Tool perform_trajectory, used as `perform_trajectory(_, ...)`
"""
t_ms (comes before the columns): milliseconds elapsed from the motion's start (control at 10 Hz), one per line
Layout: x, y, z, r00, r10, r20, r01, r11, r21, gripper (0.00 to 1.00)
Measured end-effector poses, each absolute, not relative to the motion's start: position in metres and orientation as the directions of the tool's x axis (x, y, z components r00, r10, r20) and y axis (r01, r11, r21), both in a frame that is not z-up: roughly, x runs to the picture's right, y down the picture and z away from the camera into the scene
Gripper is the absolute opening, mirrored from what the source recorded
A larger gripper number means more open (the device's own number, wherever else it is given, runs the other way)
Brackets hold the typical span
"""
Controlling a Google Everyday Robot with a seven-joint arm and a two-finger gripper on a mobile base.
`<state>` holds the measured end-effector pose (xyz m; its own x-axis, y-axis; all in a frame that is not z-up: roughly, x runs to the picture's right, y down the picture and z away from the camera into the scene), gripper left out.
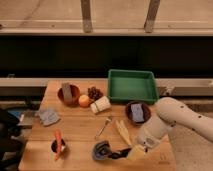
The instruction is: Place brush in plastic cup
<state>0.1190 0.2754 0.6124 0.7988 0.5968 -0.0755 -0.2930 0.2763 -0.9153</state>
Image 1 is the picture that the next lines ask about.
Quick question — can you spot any yellow banana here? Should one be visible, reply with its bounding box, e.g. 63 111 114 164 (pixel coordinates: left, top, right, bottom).
116 120 132 147

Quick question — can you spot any orange fruit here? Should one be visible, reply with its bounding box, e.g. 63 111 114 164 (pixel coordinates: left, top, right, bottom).
78 95 90 107

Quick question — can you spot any small black cup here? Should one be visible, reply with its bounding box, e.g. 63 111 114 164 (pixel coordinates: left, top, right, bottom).
51 139 66 153

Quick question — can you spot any brown bowl left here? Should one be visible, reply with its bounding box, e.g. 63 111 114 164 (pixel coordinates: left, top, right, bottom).
57 84 80 106

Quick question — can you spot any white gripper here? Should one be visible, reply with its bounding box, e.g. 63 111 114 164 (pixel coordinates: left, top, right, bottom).
109 128 160 159

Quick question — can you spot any metal fork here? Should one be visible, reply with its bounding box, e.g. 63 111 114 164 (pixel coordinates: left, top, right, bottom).
94 116 113 140

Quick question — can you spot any green plastic tray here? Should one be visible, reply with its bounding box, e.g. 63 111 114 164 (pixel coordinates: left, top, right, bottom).
108 69 159 104

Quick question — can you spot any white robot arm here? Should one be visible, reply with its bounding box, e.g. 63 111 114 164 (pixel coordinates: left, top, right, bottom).
110 97 213 160

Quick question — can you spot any dark grape bunch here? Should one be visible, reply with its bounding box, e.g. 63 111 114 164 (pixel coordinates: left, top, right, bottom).
88 87 103 101

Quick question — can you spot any dark brown bowl right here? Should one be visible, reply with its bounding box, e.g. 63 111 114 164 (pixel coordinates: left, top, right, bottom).
125 101 151 125

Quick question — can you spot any grey cloth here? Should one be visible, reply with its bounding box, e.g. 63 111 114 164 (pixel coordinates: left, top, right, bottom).
37 109 60 126

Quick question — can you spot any grey sponge in left bowl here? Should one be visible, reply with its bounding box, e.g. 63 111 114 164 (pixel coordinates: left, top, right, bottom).
62 83 72 102

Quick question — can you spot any blue sponge in right bowl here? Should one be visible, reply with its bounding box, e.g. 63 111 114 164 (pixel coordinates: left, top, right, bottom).
131 104 144 122

